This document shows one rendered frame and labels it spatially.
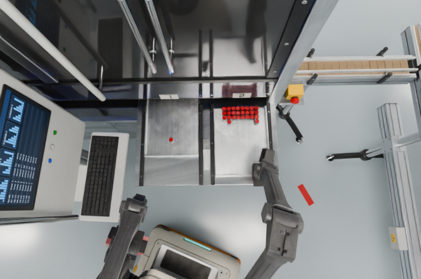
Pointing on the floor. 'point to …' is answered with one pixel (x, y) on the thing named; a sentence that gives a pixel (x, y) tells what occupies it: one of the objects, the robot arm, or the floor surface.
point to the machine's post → (313, 24)
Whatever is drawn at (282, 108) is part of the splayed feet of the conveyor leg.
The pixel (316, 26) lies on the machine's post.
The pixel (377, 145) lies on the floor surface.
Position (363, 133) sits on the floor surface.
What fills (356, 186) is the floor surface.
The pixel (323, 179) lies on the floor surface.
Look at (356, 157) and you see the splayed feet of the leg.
